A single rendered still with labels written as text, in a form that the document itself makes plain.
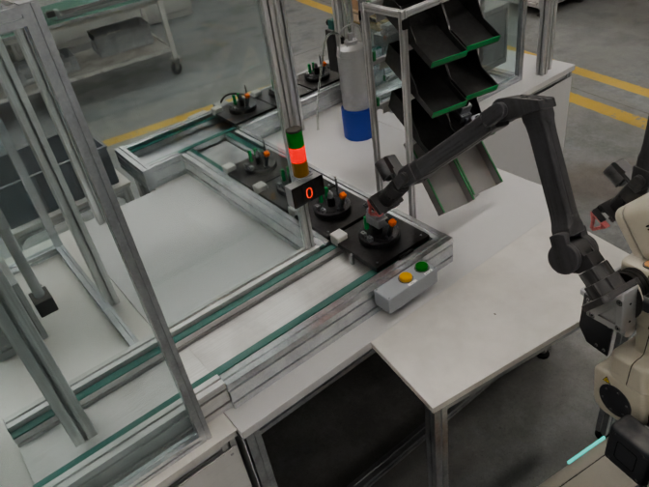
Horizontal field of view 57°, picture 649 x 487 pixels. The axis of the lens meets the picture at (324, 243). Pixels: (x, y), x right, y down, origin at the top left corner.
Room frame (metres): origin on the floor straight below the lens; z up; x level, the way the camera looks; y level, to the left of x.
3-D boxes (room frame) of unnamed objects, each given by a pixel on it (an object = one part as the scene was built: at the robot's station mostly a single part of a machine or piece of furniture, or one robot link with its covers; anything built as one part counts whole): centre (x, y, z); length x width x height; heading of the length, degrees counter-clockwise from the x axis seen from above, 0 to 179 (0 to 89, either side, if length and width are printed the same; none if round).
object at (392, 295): (1.42, -0.23, 0.93); 0.21 x 0.07 x 0.06; 123
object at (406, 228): (1.64, -0.19, 0.96); 0.24 x 0.24 x 0.02; 33
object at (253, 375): (1.36, -0.04, 0.91); 0.89 x 0.06 x 0.11; 123
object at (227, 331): (1.50, 0.08, 0.91); 0.84 x 0.28 x 0.10; 123
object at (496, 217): (2.02, 0.05, 0.84); 1.50 x 1.41 x 0.03; 123
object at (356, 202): (1.86, -0.05, 1.01); 0.24 x 0.24 x 0.13; 33
